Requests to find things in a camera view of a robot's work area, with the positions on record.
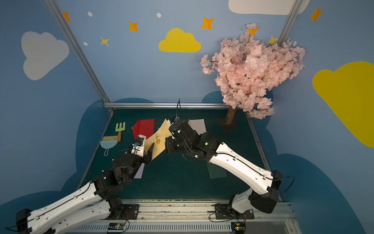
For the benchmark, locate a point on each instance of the dark green envelope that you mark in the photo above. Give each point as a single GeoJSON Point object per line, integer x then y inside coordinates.
{"type": "Point", "coordinates": [215, 171]}

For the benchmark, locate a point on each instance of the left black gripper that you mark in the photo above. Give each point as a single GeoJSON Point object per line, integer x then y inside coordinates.
{"type": "Point", "coordinates": [147, 155]}

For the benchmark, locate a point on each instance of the pink blossom artificial tree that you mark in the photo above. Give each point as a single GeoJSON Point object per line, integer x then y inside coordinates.
{"type": "Point", "coordinates": [248, 68]}

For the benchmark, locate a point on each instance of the blue toy brush dustpan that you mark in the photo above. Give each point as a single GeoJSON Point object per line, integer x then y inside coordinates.
{"type": "Point", "coordinates": [109, 142]}

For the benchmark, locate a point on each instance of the red envelope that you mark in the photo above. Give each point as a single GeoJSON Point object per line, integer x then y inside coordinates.
{"type": "Point", "coordinates": [143, 127]}

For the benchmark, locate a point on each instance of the left controller board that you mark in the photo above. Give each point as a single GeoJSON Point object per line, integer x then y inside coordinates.
{"type": "Point", "coordinates": [116, 227]}

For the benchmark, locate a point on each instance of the right controller board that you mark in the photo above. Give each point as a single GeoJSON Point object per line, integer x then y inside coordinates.
{"type": "Point", "coordinates": [237, 228]}

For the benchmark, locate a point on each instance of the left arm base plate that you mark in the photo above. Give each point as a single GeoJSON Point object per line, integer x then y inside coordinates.
{"type": "Point", "coordinates": [126, 212]}

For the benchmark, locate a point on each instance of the aluminium front rail base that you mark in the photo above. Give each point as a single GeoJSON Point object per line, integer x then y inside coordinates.
{"type": "Point", "coordinates": [191, 217]}

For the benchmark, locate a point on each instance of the tan kraft envelope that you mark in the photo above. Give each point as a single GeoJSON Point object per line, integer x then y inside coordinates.
{"type": "Point", "coordinates": [155, 145]}

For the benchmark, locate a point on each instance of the controller board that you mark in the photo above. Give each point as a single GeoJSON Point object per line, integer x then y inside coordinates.
{"type": "Point", "coordinates": [237, 228]}
{"type": "Point", "coordinates": [116, 227]}

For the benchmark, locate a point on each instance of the green toy rake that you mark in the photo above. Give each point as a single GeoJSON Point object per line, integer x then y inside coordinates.
{"type": "Point", "coordinates": [120, 127]}

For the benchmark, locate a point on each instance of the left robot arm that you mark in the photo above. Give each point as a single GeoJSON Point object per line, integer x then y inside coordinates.
{"type": "Point", "coordinates": [102, 187]}

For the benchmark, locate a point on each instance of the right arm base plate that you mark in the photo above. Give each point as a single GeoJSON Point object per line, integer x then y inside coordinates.
{"type": "Point", "coordinates": [223, 211]}

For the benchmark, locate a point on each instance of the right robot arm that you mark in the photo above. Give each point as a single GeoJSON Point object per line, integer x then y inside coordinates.
{"type": "Point", "coordinates": [263, 184]}

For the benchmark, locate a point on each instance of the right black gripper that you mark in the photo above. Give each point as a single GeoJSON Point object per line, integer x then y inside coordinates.
{"type": "Point", "coordinates": [170, 145]}

